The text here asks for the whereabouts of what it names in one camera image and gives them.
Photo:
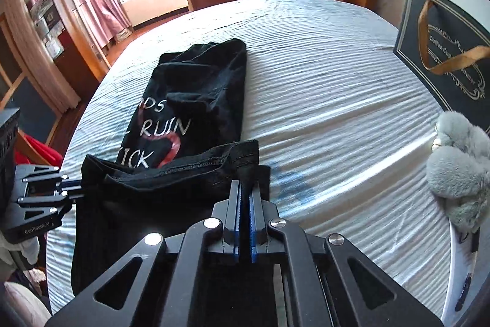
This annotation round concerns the black printed t-shirt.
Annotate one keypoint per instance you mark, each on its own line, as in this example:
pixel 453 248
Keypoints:
pixel 199 93

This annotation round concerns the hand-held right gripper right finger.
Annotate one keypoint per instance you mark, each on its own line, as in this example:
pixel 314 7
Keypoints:
pixel 254 235

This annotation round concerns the black pen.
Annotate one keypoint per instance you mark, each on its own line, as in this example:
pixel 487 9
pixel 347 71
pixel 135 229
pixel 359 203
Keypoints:
pixel 469 273

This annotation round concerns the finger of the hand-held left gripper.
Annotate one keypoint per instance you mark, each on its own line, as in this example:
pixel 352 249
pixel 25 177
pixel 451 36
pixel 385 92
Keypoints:
pixel 57 202
pixel 57 182

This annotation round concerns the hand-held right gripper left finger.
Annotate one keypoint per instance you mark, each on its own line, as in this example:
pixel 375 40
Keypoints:
pixel 233 242

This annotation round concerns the wooden display shelf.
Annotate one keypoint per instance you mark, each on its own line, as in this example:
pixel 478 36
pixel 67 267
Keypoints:
pixel 42 16

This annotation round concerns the black gift bag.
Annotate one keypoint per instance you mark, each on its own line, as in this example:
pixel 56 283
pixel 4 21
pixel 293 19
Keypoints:
pixel 459 93

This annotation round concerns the white paper sheet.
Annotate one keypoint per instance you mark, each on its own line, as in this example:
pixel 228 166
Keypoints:
pixel 451 273

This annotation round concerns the wooden chair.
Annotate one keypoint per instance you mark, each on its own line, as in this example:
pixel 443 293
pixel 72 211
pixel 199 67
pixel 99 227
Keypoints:
pixel 26 154

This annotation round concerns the red garment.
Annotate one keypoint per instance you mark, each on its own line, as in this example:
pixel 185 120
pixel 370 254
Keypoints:
pixel 48 152

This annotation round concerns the grey plush toy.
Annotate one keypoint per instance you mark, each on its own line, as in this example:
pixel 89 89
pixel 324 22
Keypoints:
pixel 459 166

